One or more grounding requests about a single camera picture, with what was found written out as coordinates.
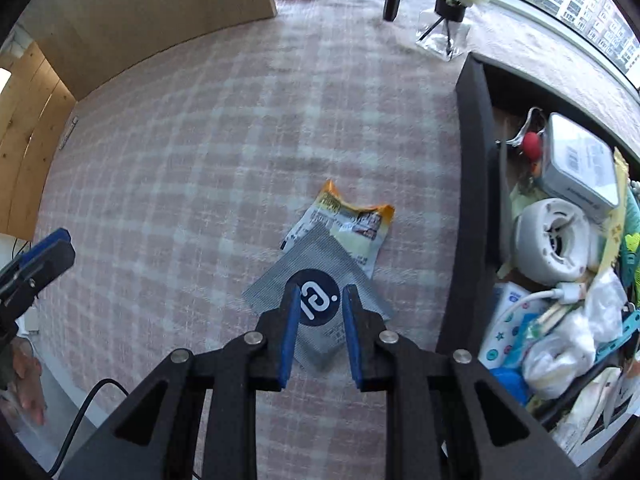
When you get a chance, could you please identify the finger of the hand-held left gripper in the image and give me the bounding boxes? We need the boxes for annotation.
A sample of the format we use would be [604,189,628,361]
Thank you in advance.
[0,227,72,287]
[0,239,77,322]

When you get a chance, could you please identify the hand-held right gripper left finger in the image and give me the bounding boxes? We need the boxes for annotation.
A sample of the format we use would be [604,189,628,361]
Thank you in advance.
[59,283,303,480]

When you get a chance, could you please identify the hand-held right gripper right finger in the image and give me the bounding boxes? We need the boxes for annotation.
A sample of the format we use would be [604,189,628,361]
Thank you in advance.
[341,283,582,480]

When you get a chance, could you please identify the grey sachet with dark circle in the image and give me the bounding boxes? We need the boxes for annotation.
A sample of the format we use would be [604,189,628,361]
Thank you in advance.
[242,221,396,372]

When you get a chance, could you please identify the black storage box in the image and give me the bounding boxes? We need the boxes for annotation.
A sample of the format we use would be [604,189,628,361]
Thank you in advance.
[434,52,640,468]

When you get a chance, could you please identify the person's left hand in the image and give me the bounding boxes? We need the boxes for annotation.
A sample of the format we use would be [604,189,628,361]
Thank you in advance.
[11,341,49,427]

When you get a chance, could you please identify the orange yellow snack packet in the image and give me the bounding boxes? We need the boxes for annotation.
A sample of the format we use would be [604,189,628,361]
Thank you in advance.
[280,179,396,278]

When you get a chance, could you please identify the pine wood panel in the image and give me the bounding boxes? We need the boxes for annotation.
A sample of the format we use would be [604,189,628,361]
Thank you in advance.
[0,40,77,236]

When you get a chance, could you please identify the white blue printed box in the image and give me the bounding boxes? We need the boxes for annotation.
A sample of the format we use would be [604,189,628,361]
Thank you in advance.
[477,281,543,367]

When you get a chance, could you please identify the pink plaid tablecloth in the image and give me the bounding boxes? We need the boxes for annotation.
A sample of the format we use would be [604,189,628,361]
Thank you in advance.
[32,0,640,480]

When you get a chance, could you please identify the white plastic bag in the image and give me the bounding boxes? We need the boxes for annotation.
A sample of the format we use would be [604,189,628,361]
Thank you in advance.
[522,267,628,401]

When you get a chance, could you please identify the white round speaker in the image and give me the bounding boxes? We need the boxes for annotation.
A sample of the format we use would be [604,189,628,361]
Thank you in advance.
[514,197,601,285]

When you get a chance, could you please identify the light wooden board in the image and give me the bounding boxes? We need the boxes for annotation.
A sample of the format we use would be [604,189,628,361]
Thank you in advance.
[20,0,278,102]

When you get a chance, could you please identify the white box with label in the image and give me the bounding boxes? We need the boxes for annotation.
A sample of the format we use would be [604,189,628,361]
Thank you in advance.
[539,112,622,225]

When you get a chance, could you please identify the clear glass vase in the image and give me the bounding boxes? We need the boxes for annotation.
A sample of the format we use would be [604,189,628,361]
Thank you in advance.
[415,0,472,62]

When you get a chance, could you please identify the black cable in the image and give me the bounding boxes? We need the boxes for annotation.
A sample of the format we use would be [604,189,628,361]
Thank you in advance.
[47,379,132,476]

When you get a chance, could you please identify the white charger cable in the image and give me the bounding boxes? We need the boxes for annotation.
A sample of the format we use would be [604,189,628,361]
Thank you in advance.
[492,281,592,341]

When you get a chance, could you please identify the red ball keychain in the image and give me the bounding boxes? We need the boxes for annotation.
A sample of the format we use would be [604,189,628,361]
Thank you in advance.
[505,107,547,163]

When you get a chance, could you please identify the yellow green printed strap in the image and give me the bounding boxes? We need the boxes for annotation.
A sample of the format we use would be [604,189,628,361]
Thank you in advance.
[597,147,640,281]

